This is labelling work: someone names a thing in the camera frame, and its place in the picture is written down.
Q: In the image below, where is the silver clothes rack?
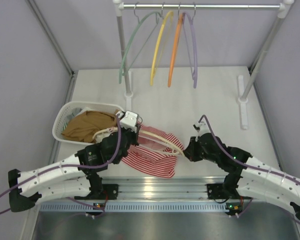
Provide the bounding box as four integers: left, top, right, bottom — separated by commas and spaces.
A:
112, 0, 296, 131

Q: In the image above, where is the red white striped tank top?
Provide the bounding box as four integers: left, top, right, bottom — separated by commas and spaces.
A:
122, 124, 184, 179

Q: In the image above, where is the tan brown garment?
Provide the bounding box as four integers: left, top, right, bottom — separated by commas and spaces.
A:
61, 110, 119, 143

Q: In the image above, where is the orange hanger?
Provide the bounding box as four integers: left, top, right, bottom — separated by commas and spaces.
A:
167, 13, 184, 88

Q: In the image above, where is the white plastic laundry basket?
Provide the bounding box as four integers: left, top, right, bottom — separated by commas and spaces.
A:
52, 101, 125, 146

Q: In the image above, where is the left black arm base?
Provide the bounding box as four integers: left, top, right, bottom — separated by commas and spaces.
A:
89, 184, 119, 200

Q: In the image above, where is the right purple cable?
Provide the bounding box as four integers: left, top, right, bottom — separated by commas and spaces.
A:
198, 114, 300, 188

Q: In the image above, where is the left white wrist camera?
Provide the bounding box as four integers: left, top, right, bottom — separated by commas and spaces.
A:
115, 110, 140, 133

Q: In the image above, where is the green hanger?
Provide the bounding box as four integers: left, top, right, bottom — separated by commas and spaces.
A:
118, 11, 163, 84

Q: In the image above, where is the aluminium mounting rail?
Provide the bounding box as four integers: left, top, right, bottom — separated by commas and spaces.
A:
101, 177, 224, 201

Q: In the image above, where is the purple hanger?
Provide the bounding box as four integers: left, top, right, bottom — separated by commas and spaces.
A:
182, 11, 198, 89

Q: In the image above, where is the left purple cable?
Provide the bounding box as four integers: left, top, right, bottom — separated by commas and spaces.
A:
0, 114, 123, 217

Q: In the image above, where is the yellow hanger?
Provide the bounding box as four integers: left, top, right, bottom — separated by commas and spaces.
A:
150, 10, 175, 86

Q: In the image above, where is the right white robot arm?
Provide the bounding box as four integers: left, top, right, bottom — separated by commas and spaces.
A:
183, 133, 300, 221

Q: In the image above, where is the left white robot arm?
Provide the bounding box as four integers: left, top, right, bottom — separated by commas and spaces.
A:
8, 128, 139, 213

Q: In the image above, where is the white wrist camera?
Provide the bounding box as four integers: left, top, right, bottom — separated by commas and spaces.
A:
115, 110, 140, 133
193, 121, 211, 137

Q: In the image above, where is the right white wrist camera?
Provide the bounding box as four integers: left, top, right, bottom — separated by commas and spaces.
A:
193, 121, 211, 137

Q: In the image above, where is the cream hanger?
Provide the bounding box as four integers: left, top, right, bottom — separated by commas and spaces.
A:
92, 127, 185, 156

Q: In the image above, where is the purple cable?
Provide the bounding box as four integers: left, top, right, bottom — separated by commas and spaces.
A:
198, 114, 300, 188
0, 114, 123, 217

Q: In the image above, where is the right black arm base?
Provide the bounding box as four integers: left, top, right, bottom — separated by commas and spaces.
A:
206, 183, 251, 203

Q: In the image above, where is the white slotted cable duct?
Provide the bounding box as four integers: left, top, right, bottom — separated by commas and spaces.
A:
40, 201, 230, 213

